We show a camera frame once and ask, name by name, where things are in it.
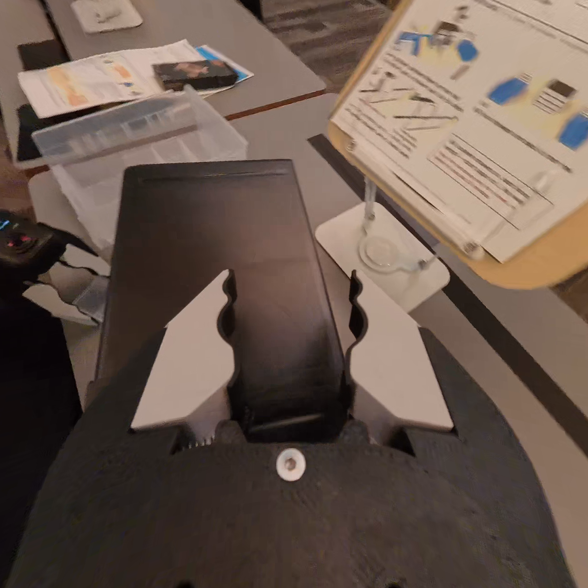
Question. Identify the black flat device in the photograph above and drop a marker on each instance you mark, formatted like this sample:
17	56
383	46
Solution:
27	133

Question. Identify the person's black clothing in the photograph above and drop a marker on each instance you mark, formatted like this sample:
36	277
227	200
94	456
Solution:
32	390

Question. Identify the black model kit box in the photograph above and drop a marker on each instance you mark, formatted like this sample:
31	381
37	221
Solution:
197	76

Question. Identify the blue printed paper sheet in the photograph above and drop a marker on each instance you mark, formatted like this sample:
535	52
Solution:
239	73

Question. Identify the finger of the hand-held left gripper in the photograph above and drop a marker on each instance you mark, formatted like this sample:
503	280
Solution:
92	298

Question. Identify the large clear storage box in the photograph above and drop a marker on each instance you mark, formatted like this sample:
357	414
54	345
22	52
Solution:
183	133

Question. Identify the white flat pad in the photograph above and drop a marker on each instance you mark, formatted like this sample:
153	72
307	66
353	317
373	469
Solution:
108	16

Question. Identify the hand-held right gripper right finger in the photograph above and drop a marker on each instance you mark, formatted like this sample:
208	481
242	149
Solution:
399	367

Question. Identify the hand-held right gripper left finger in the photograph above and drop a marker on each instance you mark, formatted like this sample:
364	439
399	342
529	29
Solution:
183	367

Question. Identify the wooden document stand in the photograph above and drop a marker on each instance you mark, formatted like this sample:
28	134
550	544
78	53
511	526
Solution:
528	271

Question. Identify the black drawer cabinet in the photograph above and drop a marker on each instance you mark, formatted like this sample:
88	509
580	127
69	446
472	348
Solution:
216	229

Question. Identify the large clipped instruction sheet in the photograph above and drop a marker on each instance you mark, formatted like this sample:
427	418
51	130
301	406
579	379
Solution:
459	115

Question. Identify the printed instruction sheet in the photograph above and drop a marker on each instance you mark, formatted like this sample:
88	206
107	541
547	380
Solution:
82	82

